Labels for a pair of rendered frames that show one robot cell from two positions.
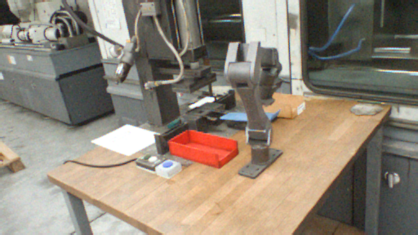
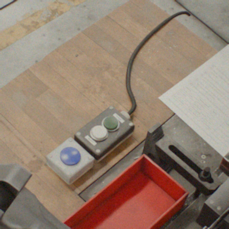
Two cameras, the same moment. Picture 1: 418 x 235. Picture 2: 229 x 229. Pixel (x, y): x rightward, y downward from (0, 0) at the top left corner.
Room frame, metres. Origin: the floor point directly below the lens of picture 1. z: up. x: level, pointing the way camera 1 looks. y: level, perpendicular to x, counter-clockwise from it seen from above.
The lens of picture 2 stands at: (1.10, -0.48, 1.99)
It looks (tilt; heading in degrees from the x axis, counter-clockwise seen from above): 55 degrees down; 84
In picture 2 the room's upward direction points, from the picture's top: 9 degrees clockwise
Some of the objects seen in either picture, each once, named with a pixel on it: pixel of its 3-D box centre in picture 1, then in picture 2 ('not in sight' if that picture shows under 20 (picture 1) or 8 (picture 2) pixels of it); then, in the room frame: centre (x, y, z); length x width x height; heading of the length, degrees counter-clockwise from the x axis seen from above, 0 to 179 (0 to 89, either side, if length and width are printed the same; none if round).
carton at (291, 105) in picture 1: (273, 104); not in sight; (1.53, -0.33, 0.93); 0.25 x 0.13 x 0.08; 47
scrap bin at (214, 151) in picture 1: (202, 147); (119, 220); (1.20, 0.03, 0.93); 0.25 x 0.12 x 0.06; 47
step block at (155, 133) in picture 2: (163, 141); (161, 149); (1.28, 0.18, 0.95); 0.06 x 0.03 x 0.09; 137
